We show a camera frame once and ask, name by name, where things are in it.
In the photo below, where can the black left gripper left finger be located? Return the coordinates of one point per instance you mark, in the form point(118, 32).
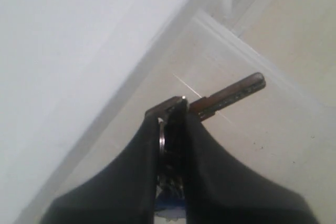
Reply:
point(123, 192)

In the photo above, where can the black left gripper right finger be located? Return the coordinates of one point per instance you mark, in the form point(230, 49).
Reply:
point(220, 189)

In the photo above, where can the key bunch with blue tag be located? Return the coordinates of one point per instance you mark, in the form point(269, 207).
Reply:
point(170, 198)

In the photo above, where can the white plastic drawer cabinet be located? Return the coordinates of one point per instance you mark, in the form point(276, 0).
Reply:
point(63, 62)

